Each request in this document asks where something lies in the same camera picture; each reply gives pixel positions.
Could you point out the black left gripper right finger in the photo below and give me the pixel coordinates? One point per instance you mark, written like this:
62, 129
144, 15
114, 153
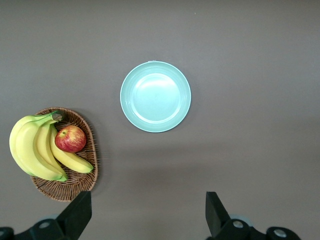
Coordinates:
215, 215

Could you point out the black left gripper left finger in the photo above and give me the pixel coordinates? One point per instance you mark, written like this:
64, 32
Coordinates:
75, 215

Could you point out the light green round plate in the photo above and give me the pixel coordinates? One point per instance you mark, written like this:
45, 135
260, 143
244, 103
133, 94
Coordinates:
155, 97

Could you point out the brown wicker basket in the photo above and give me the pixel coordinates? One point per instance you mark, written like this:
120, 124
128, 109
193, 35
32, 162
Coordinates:
72, 187

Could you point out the red yellow apple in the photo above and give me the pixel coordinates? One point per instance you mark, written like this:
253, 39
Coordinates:
70, 138

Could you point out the yellow banana bunch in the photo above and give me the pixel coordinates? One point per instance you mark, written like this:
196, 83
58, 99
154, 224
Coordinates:
27, 150

